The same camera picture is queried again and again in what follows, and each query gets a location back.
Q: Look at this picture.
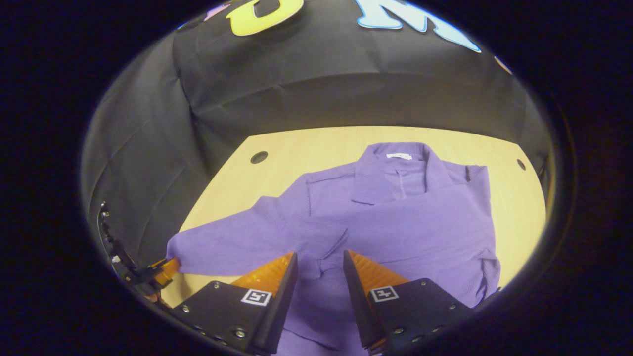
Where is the purple knit garment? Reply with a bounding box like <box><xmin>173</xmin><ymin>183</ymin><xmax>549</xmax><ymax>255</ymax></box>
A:
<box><xmin>166</xmin><ymin>142</ymin><xmax>501</xmax><ymax>356</ymax></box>

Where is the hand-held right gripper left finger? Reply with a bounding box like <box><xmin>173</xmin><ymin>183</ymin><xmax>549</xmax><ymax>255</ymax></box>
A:
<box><xmin>171</xmin><ymin>251</ymin><xmax>299</xmax><ymax>356</ymax></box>

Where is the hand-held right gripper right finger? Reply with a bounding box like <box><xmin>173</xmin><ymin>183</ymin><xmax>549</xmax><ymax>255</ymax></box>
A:
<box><xmin>343</xmin><ymin>250</ymin><xmax>475</xmax><ymax>356</ymax></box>

